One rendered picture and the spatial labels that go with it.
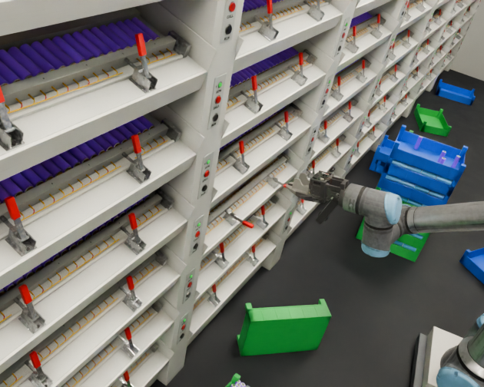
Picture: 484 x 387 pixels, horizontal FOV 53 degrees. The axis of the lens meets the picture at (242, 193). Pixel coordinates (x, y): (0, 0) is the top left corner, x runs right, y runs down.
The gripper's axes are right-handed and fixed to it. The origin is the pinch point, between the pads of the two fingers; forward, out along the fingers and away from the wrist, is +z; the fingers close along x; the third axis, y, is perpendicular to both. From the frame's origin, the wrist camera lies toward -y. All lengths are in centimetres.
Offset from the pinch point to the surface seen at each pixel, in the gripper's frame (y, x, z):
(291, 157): 2.8, -15.6, 7.6
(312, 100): 26.0, -16.0, 0.5
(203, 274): -18.6, 35.0, 13.0
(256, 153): 18.7, 16.1, 3.5
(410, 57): 8, -156, 3
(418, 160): -12, -67, -27
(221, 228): -0.7, 31.7, 6.9
